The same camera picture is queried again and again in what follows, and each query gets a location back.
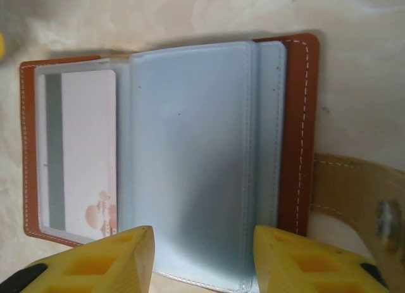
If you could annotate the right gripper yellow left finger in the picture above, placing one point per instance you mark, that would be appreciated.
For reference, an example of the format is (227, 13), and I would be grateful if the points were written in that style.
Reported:
(95, 267)

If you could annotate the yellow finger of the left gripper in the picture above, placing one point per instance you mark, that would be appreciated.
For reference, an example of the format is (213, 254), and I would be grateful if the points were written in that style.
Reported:
(1, 44)

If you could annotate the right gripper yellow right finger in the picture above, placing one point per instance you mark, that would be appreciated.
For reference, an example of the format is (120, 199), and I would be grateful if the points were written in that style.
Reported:
(310, 267)

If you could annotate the white card with grey stripe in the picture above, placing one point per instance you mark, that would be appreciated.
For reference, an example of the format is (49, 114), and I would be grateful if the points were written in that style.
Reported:
(88, 131)

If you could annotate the brown leather card holder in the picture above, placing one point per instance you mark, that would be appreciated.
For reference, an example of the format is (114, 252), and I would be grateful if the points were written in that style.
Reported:
(297, 115)

